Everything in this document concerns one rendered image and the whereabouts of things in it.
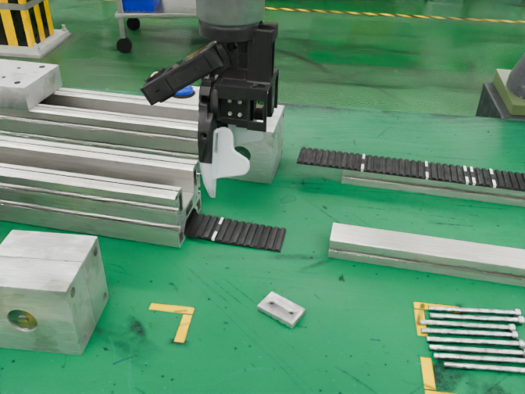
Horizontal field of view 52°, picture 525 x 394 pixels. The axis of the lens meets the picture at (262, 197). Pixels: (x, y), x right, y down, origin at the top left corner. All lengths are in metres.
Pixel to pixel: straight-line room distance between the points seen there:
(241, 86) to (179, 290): 0.26
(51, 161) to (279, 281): 0.38
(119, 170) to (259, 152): 0.22
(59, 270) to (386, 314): 0.37
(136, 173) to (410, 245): 0.39
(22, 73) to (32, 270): 0.49
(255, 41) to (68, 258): 0.31
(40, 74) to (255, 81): 0.49
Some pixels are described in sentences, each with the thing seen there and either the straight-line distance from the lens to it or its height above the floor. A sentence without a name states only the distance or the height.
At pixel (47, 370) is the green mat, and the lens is 0.64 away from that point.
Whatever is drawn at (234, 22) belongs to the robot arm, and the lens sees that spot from 0.59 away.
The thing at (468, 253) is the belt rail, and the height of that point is 0.81.
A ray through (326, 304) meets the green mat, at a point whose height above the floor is 0.78.
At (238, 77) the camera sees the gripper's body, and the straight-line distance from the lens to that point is 0.64.
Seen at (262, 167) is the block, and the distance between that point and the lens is 0.87.
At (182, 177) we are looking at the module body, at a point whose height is 0.85.
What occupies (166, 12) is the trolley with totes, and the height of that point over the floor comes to 0.26.
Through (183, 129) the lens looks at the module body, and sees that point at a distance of 0.87.
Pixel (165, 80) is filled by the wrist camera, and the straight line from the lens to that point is 0.66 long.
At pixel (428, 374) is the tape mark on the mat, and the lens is 0.63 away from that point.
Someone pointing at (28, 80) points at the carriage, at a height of 0.90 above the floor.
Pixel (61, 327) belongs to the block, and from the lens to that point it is 0.62.
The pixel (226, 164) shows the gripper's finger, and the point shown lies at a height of 0.92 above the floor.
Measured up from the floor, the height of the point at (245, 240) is 0.78.
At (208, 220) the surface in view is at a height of 0.79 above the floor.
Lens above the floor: 1.25
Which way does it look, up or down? 34 degrees down
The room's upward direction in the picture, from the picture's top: 1 degrees clockwise
